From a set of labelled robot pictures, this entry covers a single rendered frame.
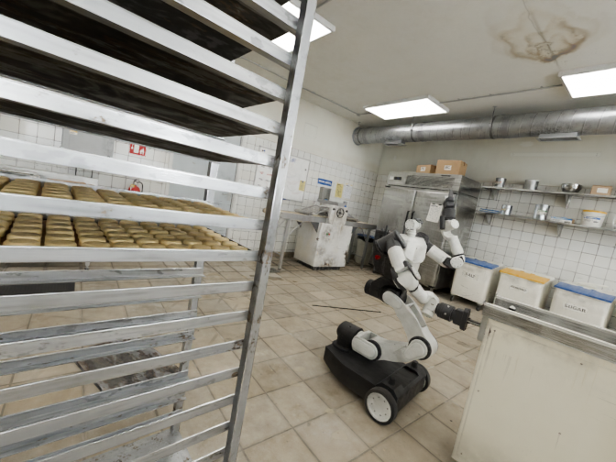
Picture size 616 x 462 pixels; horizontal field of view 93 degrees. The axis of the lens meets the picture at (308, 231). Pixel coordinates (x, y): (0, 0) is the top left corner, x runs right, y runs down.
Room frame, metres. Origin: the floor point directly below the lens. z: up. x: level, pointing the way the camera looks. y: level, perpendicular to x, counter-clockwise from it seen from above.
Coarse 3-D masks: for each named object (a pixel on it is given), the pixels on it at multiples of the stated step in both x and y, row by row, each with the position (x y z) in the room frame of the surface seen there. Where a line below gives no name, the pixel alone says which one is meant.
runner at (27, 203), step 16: (0, 192) 0.47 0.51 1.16; (0, 208) 0.47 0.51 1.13; (16, 208) 0.49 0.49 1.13; (32, 208) 0.50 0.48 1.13; (48, 208) 0.51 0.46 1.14; (64, 208) 0.53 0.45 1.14; (80, 208) 0.54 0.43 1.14; (96, 208) 0.56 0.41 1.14; (112, 208) 0.58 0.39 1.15; (128, 208) 0.59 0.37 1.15; (144, 208) 0.61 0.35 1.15; (192, 224) 0.69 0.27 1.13; (208, 224) 0.71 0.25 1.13; (224, 224) 0.74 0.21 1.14; (240, 224) 0.77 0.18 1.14; (256, 224) 0.80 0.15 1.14
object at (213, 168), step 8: (208, 168) 1.14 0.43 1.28; (216, 168) 1.14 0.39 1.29; (208, 176) 1.14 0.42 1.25; (216, 176) 1.15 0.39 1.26; (208, 192) 1.13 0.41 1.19; (208, 200) 1.14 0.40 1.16; (200, 264) 1.14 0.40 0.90; (192, 280) 1.14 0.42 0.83; (200, 280) 1.14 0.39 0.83; (192, 304) 1.13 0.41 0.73; (184, 344) 1.13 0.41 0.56; (184, 368) 1.14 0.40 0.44; (176, 408) 1.13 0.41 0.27; (176, 424) 1.14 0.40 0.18
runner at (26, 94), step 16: (0, 80) 0.47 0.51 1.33; (0, 96) 0.47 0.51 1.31; (16, 96) 0.48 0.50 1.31; (32, 96) 0.49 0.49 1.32; (48, 96) 0.50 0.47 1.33; (64, 96) 0.52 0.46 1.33; (64, 112) 0.52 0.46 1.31; (80, 112) 0.53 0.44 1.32; (96, 112) 0.55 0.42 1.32; (112, 112) 0.56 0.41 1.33; (128, 128) 0.58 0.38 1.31; (144, 128) 0.60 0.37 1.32; (160, 128) 0.62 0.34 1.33; (176, 128) 0.64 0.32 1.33; (192, 144) 0.67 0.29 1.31; (208, 144) 0.69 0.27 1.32; (224, 144) 0.72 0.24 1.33; (256, 160) 0.78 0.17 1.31; (272, 160) 0.81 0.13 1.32
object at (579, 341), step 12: (492, 312) 1.36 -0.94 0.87; (504, 312) 1.33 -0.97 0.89; (516, 324) 1.29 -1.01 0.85; (528, 324) 1.26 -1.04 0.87; (540, 324) 1.24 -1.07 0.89; (552, 324) 1.22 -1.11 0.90; (552, 336) 1.20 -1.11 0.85; (564, 336) 1.18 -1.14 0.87; (576, 336) 1.16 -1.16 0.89; (588, 336) 1.15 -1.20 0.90; (588, 348) 1.13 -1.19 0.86; (600, 348) 1.11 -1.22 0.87; (612, 348) 1.09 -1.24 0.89; (612, 360) 1.08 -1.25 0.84
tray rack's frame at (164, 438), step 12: (168, 432) 1.13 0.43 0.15; (132, 444) 1.05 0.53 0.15; (144, 444) 1.06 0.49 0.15; (156, 444) 1.07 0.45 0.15; (168, 444) 1.08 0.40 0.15; (96, 456) 0.97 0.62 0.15; (108, 456) 0.98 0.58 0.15; (120, 456) 0.99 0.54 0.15; (132, 456) 1.00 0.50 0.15; (168, 456) 1.02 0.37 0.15; (180, 456) 1.03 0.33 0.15
